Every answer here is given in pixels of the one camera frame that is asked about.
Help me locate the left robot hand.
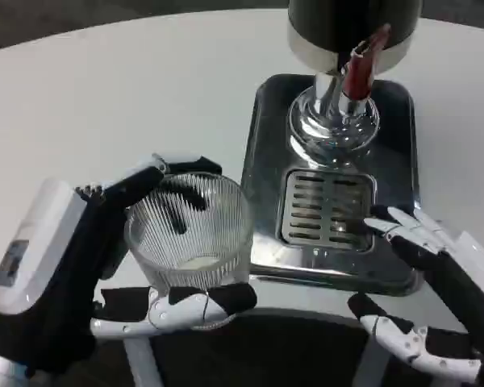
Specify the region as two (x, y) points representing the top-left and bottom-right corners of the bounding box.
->
(0, 152), (260, 377)

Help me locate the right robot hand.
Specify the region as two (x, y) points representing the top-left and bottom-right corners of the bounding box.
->
(348, 205), (484, 387)

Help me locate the clear ribbed glass cup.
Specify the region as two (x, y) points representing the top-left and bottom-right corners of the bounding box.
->
(123, 172), (255, 332)

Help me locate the slotted steel tray grid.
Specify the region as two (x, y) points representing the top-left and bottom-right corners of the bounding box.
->
(280, 169), (378, 248)

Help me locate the steel drip tray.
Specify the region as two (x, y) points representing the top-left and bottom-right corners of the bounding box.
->
(240, 73), (422, 298)

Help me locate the black steel drink dispenser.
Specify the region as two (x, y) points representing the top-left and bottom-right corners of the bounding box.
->
(286, 0), (419, 167)

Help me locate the white metal frame bar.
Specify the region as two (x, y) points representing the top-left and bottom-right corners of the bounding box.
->
(122, 335), (155, 387)
(363, 328), (389, 366)

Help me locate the red tap handle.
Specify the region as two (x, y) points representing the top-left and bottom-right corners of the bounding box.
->
(341, 23), (392, 102)

